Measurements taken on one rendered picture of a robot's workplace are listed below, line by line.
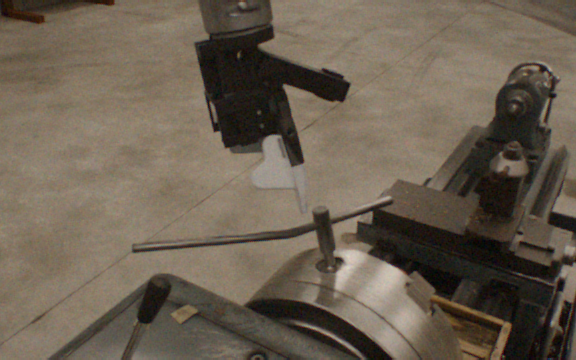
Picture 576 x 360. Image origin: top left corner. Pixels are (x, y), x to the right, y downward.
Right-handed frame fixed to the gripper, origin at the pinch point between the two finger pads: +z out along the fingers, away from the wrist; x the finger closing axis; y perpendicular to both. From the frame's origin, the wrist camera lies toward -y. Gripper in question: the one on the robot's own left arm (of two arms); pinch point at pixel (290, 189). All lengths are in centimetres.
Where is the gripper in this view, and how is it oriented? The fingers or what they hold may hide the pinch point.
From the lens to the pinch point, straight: 68.2
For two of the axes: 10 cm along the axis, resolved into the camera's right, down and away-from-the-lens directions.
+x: 3.0, 3.3, -8.9
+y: -9.4, 2.7, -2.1
